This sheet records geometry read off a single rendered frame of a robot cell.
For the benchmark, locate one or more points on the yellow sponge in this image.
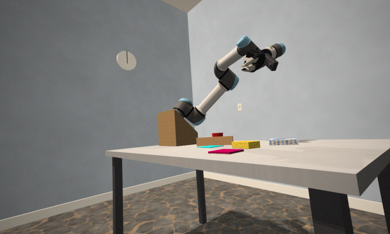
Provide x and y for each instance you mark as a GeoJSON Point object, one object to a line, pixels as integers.
{"type": "Point", "coordinates": [246, 144]}

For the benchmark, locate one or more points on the blue and white checkered towel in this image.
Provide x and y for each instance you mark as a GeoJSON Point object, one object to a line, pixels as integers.
{"type": "Point", "coordinates": [283, 141]}

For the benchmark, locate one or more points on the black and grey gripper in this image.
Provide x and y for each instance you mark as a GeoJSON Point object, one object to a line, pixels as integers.
{"type": "Point", "coordinates": [254, 59]}

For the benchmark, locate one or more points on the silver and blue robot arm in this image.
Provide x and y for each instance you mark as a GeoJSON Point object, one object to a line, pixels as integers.
{"type": "Point", "coordinates": [227, 79]}

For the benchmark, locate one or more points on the pink square coaster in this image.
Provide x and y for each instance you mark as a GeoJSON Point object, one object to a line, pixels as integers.
{"type": "Point", "coordinates": [225, 151]}

